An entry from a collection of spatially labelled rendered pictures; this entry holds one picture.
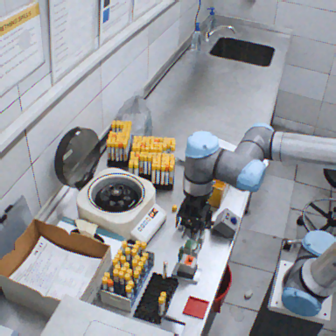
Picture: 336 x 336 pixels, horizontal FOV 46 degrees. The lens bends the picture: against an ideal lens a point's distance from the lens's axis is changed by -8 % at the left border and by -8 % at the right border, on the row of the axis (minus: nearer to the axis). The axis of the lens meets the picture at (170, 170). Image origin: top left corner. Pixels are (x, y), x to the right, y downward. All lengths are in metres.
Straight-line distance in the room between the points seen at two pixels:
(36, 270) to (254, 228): 1.74
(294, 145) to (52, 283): 0.81
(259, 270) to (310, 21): 1.91
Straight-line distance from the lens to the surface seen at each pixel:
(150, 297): 1.32
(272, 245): 2.72
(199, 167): 0.99
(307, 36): 3.41
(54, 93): 1.38
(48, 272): 1.35
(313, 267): 1.11
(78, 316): 0.97
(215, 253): 1.47
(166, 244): 1.48
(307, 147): 1.03
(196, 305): 1.33
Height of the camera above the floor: 2.01
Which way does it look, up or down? 40 degrees down
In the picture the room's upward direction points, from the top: 3 degrees clockwise
